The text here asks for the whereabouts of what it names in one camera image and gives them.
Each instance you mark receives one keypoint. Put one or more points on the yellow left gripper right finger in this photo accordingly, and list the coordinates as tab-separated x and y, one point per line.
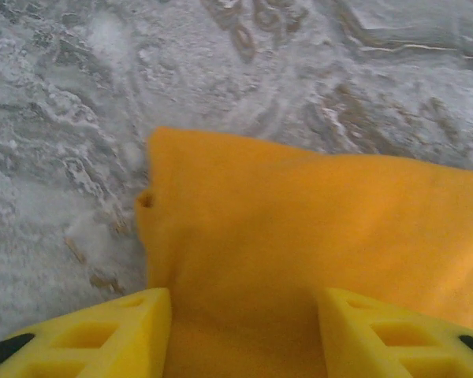
362	346

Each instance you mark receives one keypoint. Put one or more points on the orange printed t-shirt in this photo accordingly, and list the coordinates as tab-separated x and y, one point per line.
280	216

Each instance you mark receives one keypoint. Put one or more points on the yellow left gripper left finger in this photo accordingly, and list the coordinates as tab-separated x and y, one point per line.
114	346

